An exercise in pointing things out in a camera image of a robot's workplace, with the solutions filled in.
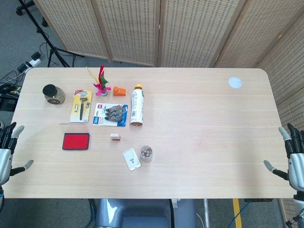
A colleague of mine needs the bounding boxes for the red ink pad clear lid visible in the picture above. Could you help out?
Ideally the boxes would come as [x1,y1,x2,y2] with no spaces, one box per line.
[58,122,91,151]

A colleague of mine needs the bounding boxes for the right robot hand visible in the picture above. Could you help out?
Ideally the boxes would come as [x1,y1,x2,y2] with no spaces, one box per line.
[263,123,304,193]

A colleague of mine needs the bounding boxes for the white card holder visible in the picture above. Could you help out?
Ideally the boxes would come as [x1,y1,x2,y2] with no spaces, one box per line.
[122,148,141,171]

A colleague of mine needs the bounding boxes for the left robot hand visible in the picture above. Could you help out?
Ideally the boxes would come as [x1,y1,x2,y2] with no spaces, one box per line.
[0,122,34,186]

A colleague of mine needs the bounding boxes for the black floor cables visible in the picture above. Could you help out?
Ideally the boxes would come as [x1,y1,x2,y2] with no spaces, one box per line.
[0,71,24,112]

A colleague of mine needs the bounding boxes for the orange plastic block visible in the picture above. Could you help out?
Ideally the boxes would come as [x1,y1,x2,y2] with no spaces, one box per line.
[113,86,127,97]

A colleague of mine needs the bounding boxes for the correction tape blue blister pack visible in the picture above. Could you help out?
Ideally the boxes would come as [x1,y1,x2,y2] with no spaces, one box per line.
[92,102,129,128]

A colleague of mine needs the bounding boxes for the colourful feather shuttlecock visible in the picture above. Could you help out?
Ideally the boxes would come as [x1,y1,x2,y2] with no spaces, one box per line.
[85,64,112,97]

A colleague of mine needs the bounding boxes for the razor in yellow blister pack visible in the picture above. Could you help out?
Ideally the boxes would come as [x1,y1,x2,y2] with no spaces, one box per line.
[69,89,93,124]

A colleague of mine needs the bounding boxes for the black office chair base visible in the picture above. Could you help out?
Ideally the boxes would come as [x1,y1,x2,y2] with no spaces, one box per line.
[16,0,48,27]

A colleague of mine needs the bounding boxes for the glass jar black lid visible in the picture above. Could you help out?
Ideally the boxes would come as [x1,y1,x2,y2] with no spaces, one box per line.
[42,84,66,105]

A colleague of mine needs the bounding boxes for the white power strip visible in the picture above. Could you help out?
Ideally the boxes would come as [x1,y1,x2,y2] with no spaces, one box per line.
[16,52,42,73]

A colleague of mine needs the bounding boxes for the white round table grommet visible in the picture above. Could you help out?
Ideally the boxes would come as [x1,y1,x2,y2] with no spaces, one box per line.
[228,76,243,90]

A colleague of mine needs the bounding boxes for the woven folding screen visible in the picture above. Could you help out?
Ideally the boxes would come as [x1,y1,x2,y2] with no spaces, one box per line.
[33,0,304,214]

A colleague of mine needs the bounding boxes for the black tripod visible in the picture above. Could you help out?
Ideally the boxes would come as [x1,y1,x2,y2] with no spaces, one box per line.
[18,0,76,68]

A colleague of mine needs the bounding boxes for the clear plastic jar of cones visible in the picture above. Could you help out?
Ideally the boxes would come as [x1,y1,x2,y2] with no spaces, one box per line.
[139,145,154,163]

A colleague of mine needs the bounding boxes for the grey robot torso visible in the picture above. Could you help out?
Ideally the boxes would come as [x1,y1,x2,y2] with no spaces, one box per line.
[95,198,198,228]

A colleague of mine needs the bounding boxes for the grey table leg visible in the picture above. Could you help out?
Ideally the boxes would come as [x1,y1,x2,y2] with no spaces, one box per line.
[203,198,211,228]

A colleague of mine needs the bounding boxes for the white bottle orange cap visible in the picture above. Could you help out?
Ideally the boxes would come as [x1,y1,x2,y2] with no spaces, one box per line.
[129,83,144,126]

